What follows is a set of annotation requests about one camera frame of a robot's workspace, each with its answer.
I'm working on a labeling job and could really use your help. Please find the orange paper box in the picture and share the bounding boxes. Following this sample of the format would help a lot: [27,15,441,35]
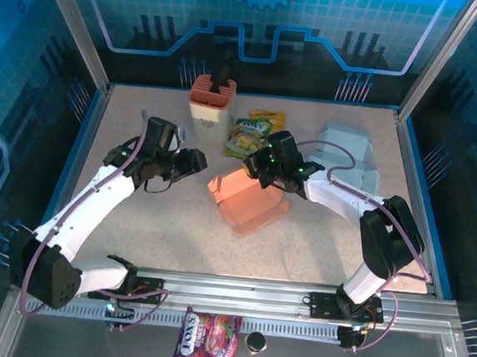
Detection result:
[203,161,295,241]

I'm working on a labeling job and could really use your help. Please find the aluminium frame rail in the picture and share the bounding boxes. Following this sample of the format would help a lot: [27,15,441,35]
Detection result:
[13,255,463,332]

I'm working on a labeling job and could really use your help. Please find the green Fox's candy bag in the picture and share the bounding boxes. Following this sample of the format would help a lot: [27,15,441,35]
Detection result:
[222,117,272,161]

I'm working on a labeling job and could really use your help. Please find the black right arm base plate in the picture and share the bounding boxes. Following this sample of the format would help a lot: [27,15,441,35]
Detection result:
[307,291,386,325]

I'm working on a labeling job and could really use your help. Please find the small black round cap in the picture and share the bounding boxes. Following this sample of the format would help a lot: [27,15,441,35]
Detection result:
[244,330,268,356]

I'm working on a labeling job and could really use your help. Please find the aluminium frame post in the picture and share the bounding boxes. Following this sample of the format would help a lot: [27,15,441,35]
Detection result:
[24,0,121,96]
[396,0,477,127]

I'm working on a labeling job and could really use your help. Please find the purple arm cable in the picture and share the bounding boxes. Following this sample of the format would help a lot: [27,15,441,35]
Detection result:
[281,138,445,357]
[17,101,186,335]

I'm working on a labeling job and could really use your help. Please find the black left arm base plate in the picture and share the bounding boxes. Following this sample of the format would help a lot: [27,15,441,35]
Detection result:
[87,271,166,306]

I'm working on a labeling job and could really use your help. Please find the small black controller board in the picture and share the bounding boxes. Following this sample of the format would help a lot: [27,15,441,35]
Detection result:
[102,295,137,334]
[335,320,368,354]

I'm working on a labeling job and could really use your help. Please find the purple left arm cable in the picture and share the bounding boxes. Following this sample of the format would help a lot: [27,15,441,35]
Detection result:
[17,101,186,335]

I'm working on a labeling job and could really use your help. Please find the black knife handle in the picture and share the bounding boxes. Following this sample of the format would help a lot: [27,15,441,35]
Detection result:
[211,50,236,95]

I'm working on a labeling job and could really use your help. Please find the purple Fox's berries candy bag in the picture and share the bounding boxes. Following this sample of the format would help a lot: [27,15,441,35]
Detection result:
[171,305,245,357]

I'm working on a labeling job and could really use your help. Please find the yellow candy bag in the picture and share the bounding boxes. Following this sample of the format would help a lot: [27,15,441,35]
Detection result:
[247,108,287,141]

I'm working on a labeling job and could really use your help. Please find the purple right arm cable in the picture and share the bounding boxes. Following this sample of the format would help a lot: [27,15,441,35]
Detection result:
[281,138,445,357]

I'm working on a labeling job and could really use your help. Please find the slotted aluminium cable strip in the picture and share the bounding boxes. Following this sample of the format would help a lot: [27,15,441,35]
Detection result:
[25,296,344,344]

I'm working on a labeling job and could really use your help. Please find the light blue paper box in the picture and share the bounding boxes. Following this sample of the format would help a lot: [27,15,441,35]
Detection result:
[304,120,387,196]

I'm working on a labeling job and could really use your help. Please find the cream knife block pink top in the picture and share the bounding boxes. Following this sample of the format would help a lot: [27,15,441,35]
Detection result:
[184,72,239,148]

